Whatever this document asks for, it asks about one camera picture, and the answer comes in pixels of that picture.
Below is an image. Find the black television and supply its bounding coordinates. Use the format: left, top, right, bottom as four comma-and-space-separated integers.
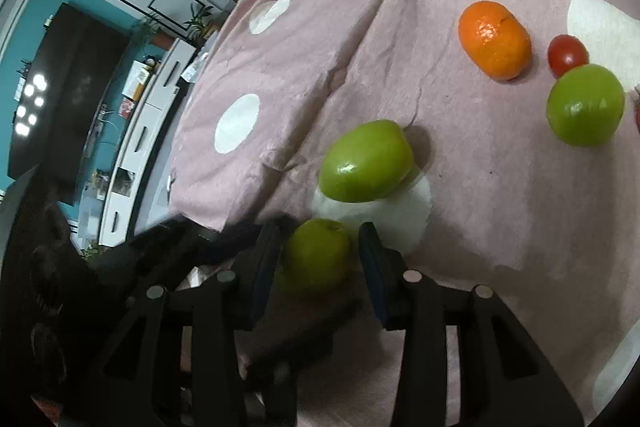
8, 3, 129, 205

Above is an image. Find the round green fruit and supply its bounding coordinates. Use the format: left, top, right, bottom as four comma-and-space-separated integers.
546, 64, 626, 147

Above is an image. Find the pink polka dot cloth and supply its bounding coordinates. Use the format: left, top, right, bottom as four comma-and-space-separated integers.
169, 0, 639, 423

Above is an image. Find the orange mandarin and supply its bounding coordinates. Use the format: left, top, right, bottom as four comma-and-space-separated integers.
458, 0, 533, 82

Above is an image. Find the white tv cabinet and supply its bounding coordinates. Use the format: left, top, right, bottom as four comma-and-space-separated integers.
98, 39, 195, 247

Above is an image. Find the potted plant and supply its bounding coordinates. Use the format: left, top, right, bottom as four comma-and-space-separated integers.
186, 5, 220, 46

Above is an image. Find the small red cherry tomato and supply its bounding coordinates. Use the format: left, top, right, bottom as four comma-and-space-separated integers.
547, 35, 589, 78

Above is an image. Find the red cherry tomato with stem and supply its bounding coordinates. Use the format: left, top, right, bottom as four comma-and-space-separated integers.
630, 84, 640, 132

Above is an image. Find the oval green fruit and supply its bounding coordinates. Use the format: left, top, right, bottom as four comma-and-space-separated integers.
319, 119, 414, 202

